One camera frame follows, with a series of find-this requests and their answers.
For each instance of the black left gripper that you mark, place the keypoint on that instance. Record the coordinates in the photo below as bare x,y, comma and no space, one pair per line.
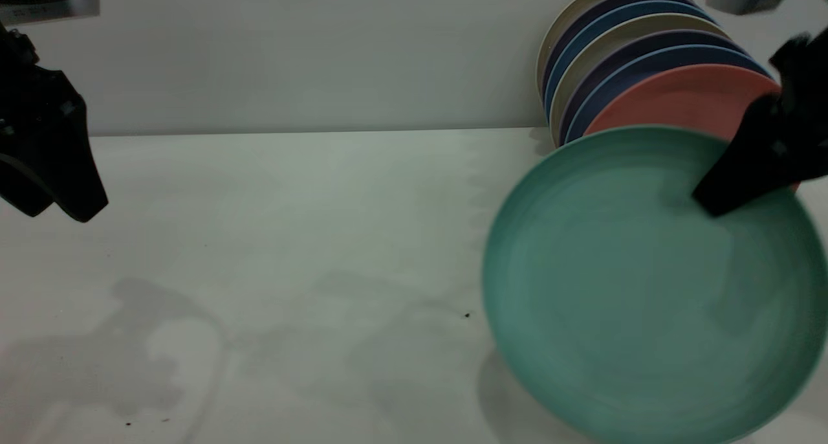
39,114

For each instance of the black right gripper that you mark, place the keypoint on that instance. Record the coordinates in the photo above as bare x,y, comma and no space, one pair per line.
808,107

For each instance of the green round plate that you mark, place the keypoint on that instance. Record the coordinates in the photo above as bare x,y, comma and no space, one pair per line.
634,288

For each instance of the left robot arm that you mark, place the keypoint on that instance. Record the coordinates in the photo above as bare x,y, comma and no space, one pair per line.
45,0

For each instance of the pink plate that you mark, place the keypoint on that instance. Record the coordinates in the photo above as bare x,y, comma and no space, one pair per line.
686,98

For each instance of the blue plate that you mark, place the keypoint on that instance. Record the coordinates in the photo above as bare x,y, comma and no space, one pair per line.
660,55
660,6

